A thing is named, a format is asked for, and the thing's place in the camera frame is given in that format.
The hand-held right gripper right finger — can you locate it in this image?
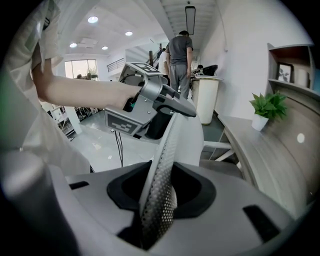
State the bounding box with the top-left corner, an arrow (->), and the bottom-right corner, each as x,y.
149,162 -> 295,256

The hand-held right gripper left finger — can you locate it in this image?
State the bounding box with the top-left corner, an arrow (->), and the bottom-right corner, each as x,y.
47,161 -> 153,256

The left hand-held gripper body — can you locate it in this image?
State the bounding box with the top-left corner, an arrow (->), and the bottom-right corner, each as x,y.
104,61 -> 168,136

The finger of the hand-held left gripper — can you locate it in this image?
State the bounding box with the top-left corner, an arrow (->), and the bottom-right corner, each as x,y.
154,84 -> 198,119

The person's left forearm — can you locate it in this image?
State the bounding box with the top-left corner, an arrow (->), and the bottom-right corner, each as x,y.
31,44 -> 142,111

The curved wooden reception desk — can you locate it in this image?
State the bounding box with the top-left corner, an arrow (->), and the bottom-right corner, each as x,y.
214,42 -> 320,221

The white cylindrical stand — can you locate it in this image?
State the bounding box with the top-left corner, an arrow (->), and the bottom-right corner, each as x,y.
193,75 -> 224,126

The dark wooden staircase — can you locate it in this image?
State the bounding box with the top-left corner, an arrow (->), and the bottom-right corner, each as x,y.
147,48 -> 166,71

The metal railing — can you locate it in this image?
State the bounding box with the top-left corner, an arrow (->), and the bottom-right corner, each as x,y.
106,57 -> 125,74

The window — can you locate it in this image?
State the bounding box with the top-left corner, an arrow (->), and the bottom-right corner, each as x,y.
64,59 -> 99,82

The black framed ceiling lamp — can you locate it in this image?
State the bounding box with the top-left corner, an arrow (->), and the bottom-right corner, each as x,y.
184,5 -> 197,36

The green potted plant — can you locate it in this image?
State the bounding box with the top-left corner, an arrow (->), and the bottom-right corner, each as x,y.
248,91 -> 289,132

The person's beige shirt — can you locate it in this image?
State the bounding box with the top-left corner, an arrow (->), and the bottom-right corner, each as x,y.
0,0 -> 92,176

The black cable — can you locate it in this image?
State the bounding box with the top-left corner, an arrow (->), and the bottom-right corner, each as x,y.
114,130 -> 125,168

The black picture frame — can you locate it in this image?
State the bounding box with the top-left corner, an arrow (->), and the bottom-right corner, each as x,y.
275,62 -> 294,83

